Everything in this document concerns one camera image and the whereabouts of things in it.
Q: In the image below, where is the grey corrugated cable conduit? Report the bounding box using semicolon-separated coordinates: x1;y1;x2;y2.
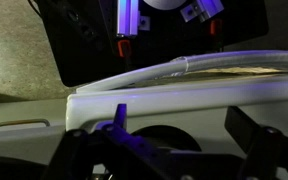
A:
75;50;288;93

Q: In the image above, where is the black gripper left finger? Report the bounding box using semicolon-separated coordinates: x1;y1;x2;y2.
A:
94;104;171;156

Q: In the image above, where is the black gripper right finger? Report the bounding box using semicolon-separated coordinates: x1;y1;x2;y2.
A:
224;106;288;174

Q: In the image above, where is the metal drawer handle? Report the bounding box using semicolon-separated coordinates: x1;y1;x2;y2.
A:
0;119;50;128

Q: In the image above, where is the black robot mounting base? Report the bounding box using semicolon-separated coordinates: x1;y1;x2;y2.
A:
35;0;269;87

